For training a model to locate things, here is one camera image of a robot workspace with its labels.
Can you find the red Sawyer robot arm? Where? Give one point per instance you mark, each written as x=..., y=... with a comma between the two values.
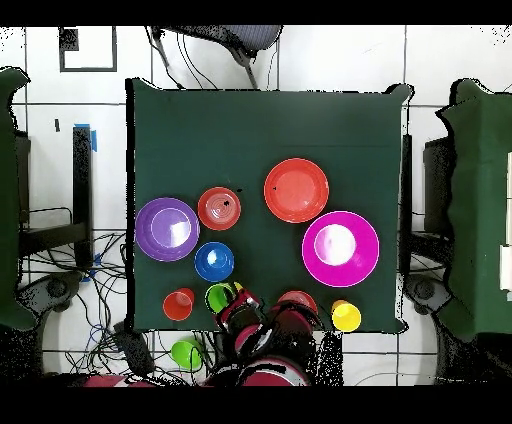
x=280, y=336

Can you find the blue tape strip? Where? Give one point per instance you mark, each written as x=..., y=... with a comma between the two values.
x=94, y=142

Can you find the blue plastic bowl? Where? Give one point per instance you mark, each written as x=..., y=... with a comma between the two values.
x=208, y=268

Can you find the small orange plastic bowl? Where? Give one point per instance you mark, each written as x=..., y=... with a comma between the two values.
x=212, y=218
x=298, y=298

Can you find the light orange plastic cup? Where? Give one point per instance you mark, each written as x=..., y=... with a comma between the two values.
x=336, y=302

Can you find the green plastic cup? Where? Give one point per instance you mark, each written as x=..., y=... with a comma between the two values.
x=218, y=298

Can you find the large pink plastic bowl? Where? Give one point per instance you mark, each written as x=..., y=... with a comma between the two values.
x=360, y=272

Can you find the black metal frame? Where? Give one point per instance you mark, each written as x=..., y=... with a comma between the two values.
x=82, y=180

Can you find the purple plastic bowl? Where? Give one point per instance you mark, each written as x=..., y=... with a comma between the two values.
x=146, y=240

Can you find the green round object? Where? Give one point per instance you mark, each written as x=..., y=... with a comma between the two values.
x=184, y=352

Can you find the black power strip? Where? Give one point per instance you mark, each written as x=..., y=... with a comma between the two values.
x=134, y=352

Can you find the dark green tablecloth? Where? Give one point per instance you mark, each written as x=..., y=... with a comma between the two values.
x=480, y=200
x=224, y=132
x=8, y=200

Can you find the grey office chair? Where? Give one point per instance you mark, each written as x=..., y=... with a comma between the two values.
x=252, y=38

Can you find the large orange plastic bowl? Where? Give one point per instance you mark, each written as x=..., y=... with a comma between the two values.
x=296, y=192

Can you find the black stand base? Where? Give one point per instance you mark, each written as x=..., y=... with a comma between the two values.
x=424, y=290
x=56, y=288

